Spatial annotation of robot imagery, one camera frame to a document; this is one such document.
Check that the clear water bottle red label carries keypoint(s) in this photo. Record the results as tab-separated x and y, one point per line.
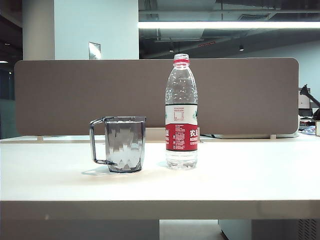
178	140

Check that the transparent grey plastic mug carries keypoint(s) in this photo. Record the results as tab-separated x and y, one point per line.
125	150

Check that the brown fabric desk partition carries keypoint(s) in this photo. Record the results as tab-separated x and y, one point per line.
100	95

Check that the red ceiling sign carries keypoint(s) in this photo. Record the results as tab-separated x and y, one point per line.
207	44

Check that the black ceiling spotlight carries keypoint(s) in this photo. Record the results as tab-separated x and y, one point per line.
241	48

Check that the long white ceiling light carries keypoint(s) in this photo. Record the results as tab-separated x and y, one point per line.
225	25

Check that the ceiling air vent grille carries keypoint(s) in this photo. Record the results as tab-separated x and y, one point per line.
253	17

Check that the white computer monitor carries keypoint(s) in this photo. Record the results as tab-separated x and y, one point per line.
302	101

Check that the beige cardboard box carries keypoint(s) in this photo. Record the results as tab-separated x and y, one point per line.
318	128

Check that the framed wall sign plaque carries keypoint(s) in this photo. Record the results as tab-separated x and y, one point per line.
94	51

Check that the beige partition bracket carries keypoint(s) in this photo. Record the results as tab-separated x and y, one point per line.
273	136
40	137

